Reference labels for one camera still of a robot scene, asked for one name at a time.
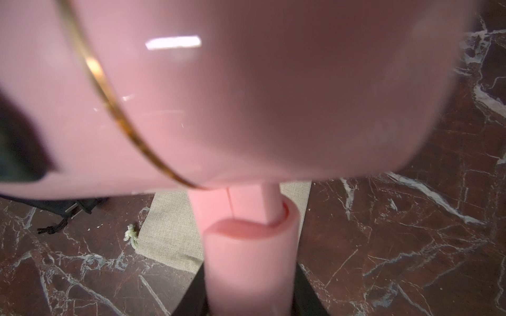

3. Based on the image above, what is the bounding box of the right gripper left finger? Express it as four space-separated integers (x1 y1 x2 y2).
171 264 210 316

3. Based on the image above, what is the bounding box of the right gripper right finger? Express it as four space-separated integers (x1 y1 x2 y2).
292 263 329 316

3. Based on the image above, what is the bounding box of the beige drawstring bag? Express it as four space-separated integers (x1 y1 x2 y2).
137 182 311 277

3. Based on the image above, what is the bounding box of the pink hair dryer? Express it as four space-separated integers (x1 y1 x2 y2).
1 1 478 315

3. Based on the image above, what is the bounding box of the black drawstring bag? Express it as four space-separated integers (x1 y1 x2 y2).
1 195 108 234

